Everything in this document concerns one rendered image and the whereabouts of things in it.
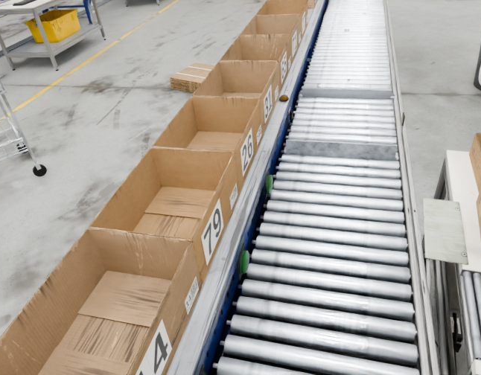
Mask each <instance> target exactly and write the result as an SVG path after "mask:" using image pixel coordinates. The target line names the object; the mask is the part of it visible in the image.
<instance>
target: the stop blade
mask: <svg viewBox="0 0 481 375"><path fill-rule="evenodd" d="M396 150H397V145H385V144H358V143H343V142H329V141H301V140H287V139H286V154H290V155H302V156H326V157H338V158H361V159H374V160H386V161H394V160H395V155H396Z"/></svg>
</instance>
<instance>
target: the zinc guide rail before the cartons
mask: <svg viewBox="0 0 481 375"><path fill-rule="evenodd" d="M323 3H324V0H318V2H317V3H316V6H315V9H314V11H313V14H312V17H311V18H310V21H309V24H308V27H307V30H306V31H305V35H304V37H303V39H302V42H301V45H300V46H299V49H298V52H297V54H296V57H295V59H294V61H293V64H292V67H291V69H290V72H289V74H288V76H287V79H286V82H285V84H284V87H283V89H282V91H281V94H280V97H281V96H282V95H283V94H285V95H287V96H288V97H289V100H290V96H291V94H292V92H293V88H294V86H295V83H296V79H297V77H298V75H299V71H300V68H301V66H302V63H303V60H304V58H305V54H306V51H307V49H308V46H309V43H310V39H311V37H312V34H313V31H314V28H315V26H316V22H317V19H318V18H319V14H320V11H321V9H322V5H323ZM289 100H288V101H285V102H283V101H280V100H279V99H278V102H277V104H276V106H275V109H274V112H273V115H272V117H271V119H270V122H269V125H268V127H267V130H266V132H265V134H264V137H263V140H262V142H261V145H260V147H259V149H258V152H257V155H256V157H255V160H254V162H253V164H252V167H251V170H250V172H249V175H248V177H247V179H246V182H245V185H244V186H243V190H242V192H241V194H240V197H239V200H238V203H237V204H236V207H235V210H234V212H233V215H232V218H231V220H230V222H229V225H228V228H227V229H226V233H225V235H224V237H223V240H222V243H221V244H220V248H219V250H218V252H217V255H216V258H215V259H214V262H213V265H212V267H211V270H210V272H209V274H208V277H207V280H206V283H205V285H204V287H203V290H202V292H201V295H200V298H199V300H198V302H197V305H196V307H195V310H194V313H193V315H192V317H191V320H190V323H189V325H188V328H187V330H186V332H185V335H184V338H183V340H182V343H181V345H180V347H179V350H178V353H177V355H176V358H175V360H174V362H173V365H172V368H171V371H170V373H169V375H194V371H195V368H196V366H197V362H198V360H199V357H200V354H201V351H202V349H203V345H204V343H205V340H206V336H207V334H208V331H209V328H210V326H211V322H212V319H213V317H214V314H215V311H216V309H217V305H218V302H219V300H220V296H221V294H222V291H223V288H224V286H225V283H226V279H227V277H228V274H229V271H230V269H231V266H232V262H233V260H234V257H235V254H236V251H237V249H238V245H239V242H240V241H241V237H242V234H243V230H244V228H245V226H246V222H247V220H248V217H249V213H250V211H251V209H252V205H253V202H254V200H255V197H256V194H257V192H258V188H259V185H260V183H261V180H262V177H263V174H264V171H265V168H266V166H267V162H268V160H269V157H270V153H271V152H272V149H273V145H274V143H275V139H276V137H277V134H278V131H279V128H280V126H281V122H282V120H283V117H284V113H285V111H286V108H287V105H288V103H289Z"/></svg>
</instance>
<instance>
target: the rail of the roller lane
mask: <svg viewBox="0 0 481 375"><path fill-rule="evenodd" d="M383 6H384V14H385V21H386V22H385V23H386V25H385V26H386V36H387V38H386V39H387V43H388V44H387V45H388V47H387V48H388V52H389V53H388V55H389V66H390V68H389V70H390V74H391V76H390V78H391V83H392V85H391V86H392V87H391V88H392V94H394V95H395V99H394V100H393V102H394V105H393V109H394V110H395V111H394V115H395V127H396V134H397V137H396V138H397V142H398V144H396V145H397V146H398V152H397V153H398V157H399V160H398V162H399V166H400V169H398V170H400V175H401V178H400V180H401V185H402V187H401V191H402V195H403V198H401V201H403V206H404V209H403V210H402V212H403V213H404V217H405V220H406V221H404V224H403V225H405V230H406V231H407V233H406V234H405V236H404V238H406V239H407V244H408V248H407V249H406V251H405V252H406V253H407V254H408V258H409V259H410V262H409V263H408V264H407V268H408V269H409V270H410V275H411V278H410V280H409V283H408V284H409V285H410V286H411V290H412V293H413V296H411V299H410V302H409V303H411V304H412V305H413V310H415V315H413V317H412V321H411V323H413V324H414V325H415V331H417V336H415V340H414V342H413V343H412V344H414V345H416V347H417V351H418V353H419V358H418V360H417V363H416V365H415V369H418V371H419V373H420V375H439V365H438V359H437V353H436V343H435V337H434V332H433V322H432V315H431V310H430V299H429V294H428V288H427V278H426V272H425V267H424V256H423V251H422V245H421V235H420V229H419V224H418V213H417V207H416V202H415V191H414V186H413V180H412V170H411V164H410V154H409V148H408V143H407V132H406V127H405V122H404V127H403V132H402V134H401V129H402V123H401V118H402V115H403V112H404V111H403V105H402V99H401V89H400V83H399V77H398V67H397V62H396V56H395V46H394V40H393V34H392V24H391V19H390V12H389V2H388V0H383Z"/></svg>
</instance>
